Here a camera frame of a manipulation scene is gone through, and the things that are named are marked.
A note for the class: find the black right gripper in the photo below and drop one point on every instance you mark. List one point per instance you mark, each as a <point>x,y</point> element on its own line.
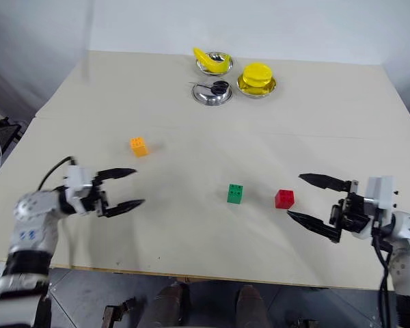
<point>353,213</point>

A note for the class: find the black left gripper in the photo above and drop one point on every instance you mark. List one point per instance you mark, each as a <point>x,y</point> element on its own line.
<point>97,200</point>

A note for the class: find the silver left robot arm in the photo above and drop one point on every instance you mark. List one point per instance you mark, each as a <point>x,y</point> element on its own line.
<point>34,213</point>

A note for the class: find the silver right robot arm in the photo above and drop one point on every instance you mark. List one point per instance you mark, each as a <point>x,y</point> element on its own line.
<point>408,230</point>

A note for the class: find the red studded cube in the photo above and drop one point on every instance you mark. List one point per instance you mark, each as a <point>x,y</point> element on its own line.
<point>284,200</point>

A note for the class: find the orange studded cube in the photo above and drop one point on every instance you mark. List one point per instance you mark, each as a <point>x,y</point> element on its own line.
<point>139,147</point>

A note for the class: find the green studded cube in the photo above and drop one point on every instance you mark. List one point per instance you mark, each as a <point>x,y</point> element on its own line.
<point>235,194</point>

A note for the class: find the steel bowl holding yellow block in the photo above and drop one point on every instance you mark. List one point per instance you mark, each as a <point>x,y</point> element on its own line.
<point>256,92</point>

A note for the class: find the steel bowl holding scissors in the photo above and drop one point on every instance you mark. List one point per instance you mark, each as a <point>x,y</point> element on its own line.
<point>210,97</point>

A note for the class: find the black metal stand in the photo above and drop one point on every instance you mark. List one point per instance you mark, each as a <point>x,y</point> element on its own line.
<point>7,133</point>

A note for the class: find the black scissors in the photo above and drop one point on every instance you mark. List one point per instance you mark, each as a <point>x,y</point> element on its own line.
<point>219,87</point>

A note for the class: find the yellow round block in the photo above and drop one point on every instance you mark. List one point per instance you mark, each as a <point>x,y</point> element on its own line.
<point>257,73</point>

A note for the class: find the steel bowl holding banana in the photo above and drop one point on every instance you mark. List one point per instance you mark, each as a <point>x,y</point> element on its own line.
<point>203,67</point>

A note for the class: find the yellow toy banana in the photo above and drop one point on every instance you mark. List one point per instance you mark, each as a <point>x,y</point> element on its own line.
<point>210,64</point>

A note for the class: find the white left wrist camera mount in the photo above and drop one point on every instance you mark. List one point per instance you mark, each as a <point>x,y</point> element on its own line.
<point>77,179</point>

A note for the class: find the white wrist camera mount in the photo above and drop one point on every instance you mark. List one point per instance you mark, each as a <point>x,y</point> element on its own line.
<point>77,179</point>
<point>382,193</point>

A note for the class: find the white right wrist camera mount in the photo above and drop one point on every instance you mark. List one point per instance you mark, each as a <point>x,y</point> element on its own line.
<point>382,193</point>

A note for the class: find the dark metal bracket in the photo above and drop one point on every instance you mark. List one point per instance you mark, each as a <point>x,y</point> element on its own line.
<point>118,312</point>

